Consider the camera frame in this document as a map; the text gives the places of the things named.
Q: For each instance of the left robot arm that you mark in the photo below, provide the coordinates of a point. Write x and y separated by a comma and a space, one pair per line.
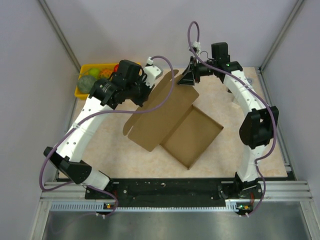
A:
130, 81

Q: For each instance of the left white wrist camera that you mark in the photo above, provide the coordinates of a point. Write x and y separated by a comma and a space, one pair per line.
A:
152, 72

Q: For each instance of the aluminium frame rail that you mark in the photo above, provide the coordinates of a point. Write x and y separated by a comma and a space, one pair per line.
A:
277, 208

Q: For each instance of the green melon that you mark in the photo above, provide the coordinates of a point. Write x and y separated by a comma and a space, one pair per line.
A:
85, 83

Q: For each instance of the yellow plastic tray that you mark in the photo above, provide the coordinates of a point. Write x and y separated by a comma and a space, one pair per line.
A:
84, 71

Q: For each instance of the green apple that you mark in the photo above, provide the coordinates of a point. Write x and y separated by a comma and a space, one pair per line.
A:
95, 72

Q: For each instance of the red apple back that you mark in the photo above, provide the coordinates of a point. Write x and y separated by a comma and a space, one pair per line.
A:
115, 69

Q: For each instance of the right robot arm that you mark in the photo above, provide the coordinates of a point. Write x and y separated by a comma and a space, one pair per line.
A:
258, 128

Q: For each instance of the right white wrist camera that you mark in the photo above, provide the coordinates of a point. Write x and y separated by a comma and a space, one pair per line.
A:
196, 47

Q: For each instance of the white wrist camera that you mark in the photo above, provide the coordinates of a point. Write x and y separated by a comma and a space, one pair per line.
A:
152, 72
196, 47

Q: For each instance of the brown cardboard box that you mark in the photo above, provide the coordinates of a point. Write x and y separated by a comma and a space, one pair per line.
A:
170, 119

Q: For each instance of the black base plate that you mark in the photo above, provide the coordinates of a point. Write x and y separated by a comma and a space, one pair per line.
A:
179, 192

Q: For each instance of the orange pineapple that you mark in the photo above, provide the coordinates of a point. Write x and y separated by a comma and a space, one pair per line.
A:
105, 73

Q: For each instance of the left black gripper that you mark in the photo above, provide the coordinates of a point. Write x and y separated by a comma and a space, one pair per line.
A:
147, 91

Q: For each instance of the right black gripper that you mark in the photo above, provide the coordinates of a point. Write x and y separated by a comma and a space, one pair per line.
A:
188, 77

